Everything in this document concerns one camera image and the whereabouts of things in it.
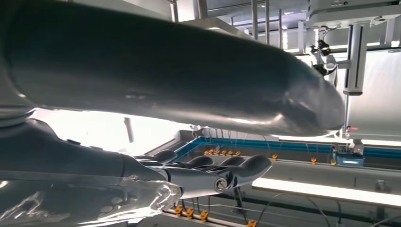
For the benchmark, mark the white screen panel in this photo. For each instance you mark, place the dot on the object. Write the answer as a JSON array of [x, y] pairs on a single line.
[[379, 97]]

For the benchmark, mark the black mounted camera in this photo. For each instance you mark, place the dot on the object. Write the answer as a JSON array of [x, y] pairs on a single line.
[[324, 55]]

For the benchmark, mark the blue control box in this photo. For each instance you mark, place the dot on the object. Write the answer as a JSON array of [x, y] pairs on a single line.
[[348, 159]]

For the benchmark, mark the white aluminium profile column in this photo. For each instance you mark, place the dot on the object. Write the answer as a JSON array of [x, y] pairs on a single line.
[[355, 59]]

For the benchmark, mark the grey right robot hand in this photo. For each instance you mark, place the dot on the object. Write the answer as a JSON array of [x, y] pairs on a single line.
[[156, 69]]

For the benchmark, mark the grey overhead housing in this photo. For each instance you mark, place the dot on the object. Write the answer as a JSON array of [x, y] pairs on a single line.
[[351, 11]]

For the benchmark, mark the silver overhead metal frame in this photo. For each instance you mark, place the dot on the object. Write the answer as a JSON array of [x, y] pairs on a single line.
[[244, 22]]

